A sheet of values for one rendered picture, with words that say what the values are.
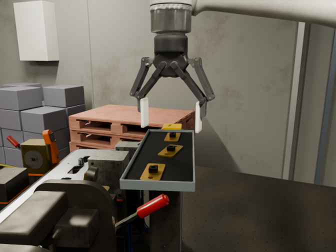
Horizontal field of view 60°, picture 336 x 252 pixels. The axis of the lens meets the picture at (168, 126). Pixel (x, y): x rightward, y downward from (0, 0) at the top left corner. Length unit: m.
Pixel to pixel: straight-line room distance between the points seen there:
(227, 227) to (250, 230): 0.09
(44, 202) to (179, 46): 0.40
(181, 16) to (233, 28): 2.44
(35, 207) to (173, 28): 0.42
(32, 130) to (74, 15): 1.48
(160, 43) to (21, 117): 2.95
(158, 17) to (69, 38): 3.38
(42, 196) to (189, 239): 0.81
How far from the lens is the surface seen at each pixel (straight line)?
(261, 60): 3.01
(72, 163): 1.12
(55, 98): 3.58
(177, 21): 0.63
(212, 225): 1.28
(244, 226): 1.30
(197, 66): 0.64
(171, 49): 0.63
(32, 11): 4.13
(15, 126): 3.59
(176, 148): 0.72
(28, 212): 0.44
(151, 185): 0.54
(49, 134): 1.18
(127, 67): 3.50
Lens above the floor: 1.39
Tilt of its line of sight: 14 degrees down
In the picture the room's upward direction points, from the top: straight up
